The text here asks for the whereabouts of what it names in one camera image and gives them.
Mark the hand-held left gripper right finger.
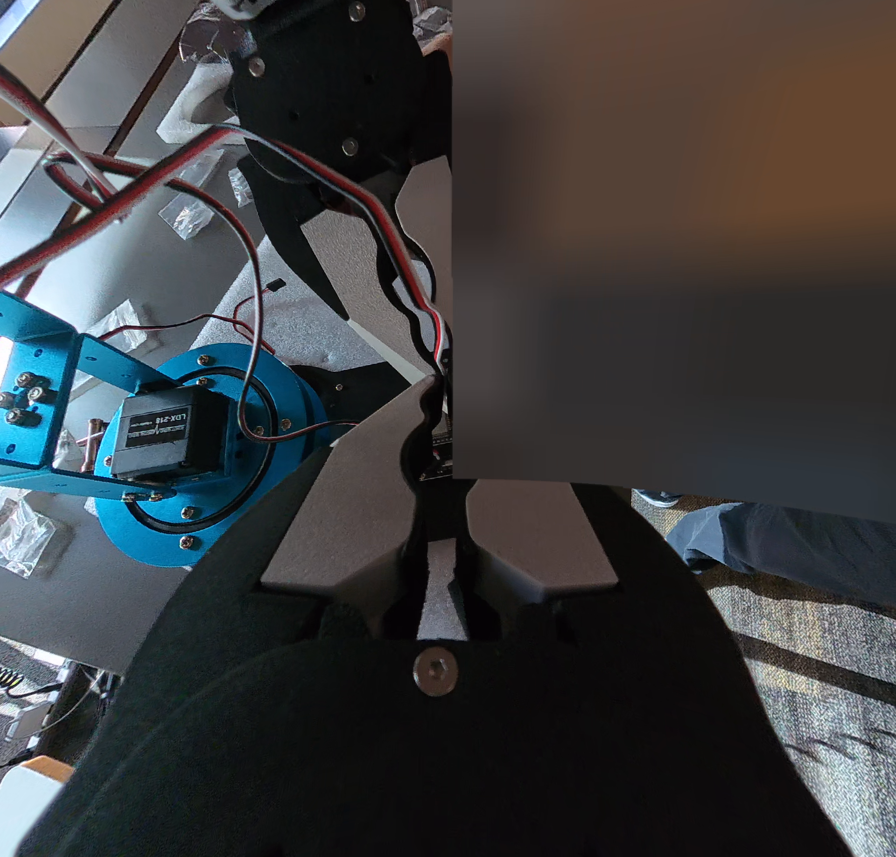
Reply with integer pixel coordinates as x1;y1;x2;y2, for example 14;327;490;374
456;479;621;640

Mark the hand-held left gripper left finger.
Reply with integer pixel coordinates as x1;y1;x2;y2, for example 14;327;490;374
260;373;442;621

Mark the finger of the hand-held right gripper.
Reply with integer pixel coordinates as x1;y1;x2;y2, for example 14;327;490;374
300;195;452;383
394;153;454;312

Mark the white foam sheet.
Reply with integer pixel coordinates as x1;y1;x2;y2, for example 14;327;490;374
210;237;466;642

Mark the green circuit board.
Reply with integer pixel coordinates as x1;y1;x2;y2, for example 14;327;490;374
419;416;455;483

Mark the white foam block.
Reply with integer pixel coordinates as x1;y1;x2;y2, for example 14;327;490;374
156;65;244;147

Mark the pale grey table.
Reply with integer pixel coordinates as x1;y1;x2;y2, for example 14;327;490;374
0;0;204;172

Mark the person's leg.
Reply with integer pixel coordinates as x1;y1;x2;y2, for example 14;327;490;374
665;500;896;607

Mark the white box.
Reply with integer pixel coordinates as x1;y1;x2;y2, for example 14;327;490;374
0;765;70;857

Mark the thin servo lead wire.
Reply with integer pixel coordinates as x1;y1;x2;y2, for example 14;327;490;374
161;171;363;446

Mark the thin red wire with plug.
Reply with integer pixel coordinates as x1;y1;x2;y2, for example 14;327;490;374
98;276;288;362

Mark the black floor cable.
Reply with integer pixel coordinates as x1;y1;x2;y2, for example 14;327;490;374
0;661;121;749

